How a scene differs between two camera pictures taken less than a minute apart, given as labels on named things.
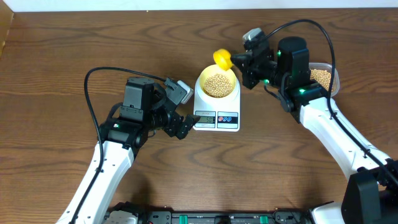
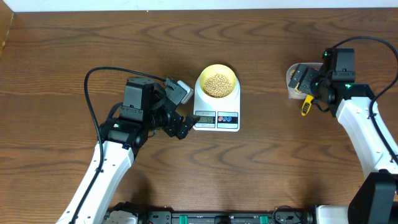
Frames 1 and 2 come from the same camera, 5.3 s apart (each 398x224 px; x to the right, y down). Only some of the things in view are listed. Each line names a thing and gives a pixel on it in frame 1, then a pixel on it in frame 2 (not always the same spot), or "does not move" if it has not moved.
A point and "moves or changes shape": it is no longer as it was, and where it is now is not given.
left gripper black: x=189 y=121 does not move
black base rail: x=299 y=216 does not move
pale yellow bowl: x=216 y=82 does not move
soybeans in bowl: x=217 y=86 does not move
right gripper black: x=246 y=61 to x=309 y=74
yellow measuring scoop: x=222 y=58 moves or changes shape
